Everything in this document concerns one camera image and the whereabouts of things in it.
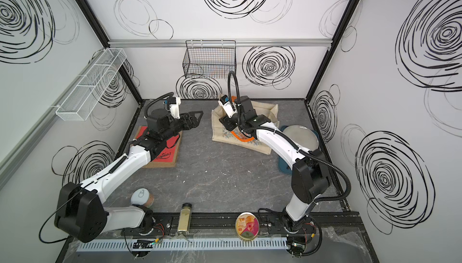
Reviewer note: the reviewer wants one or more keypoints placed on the white slotted cable duct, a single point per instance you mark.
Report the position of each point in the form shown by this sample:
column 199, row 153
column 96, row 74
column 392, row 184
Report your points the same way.
column 192, row 244

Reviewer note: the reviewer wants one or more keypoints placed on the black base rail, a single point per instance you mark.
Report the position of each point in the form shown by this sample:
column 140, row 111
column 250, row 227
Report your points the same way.
column 270, row 222

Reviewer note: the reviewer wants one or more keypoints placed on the grey striped ceramic plate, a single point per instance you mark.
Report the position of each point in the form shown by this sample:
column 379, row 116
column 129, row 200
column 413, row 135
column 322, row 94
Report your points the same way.
column 303, row 136

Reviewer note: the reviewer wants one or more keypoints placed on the gold bottle with black cap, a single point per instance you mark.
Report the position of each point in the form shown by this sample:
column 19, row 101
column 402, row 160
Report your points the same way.
column 185, row 218

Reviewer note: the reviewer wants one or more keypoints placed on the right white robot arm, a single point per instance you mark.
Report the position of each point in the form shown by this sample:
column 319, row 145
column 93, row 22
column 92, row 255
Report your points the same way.
column 310, row 175

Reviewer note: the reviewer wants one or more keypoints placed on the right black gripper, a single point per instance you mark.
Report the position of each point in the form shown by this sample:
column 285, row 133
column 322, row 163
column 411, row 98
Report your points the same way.
column 227, row 122

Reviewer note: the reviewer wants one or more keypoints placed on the black wire wall basket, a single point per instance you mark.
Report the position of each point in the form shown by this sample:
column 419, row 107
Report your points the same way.
column 209, row 58

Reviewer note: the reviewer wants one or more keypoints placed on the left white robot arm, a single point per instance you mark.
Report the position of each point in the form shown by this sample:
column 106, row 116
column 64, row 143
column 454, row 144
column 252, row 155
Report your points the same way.
column 80, row 212

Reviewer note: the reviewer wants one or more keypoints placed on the white round can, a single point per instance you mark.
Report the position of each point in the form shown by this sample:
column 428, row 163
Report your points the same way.
column 142, row 197

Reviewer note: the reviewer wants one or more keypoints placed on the white wire wall shelf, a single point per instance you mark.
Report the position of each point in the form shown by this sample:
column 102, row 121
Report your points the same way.
column 100, row 84

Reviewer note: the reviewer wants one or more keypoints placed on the red Christmas jute bag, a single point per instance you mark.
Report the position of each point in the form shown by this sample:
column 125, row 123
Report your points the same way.
column 169, row 156

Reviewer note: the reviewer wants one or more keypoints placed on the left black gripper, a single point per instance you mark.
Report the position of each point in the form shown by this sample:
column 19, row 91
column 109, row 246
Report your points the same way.
column 194, row 123

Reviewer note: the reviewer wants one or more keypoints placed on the round candy tin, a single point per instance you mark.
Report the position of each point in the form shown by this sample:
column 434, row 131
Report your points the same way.
column 247, row 226

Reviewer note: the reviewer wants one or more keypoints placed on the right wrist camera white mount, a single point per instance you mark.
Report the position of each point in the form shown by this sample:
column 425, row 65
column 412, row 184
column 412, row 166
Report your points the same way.
column 227, row 105

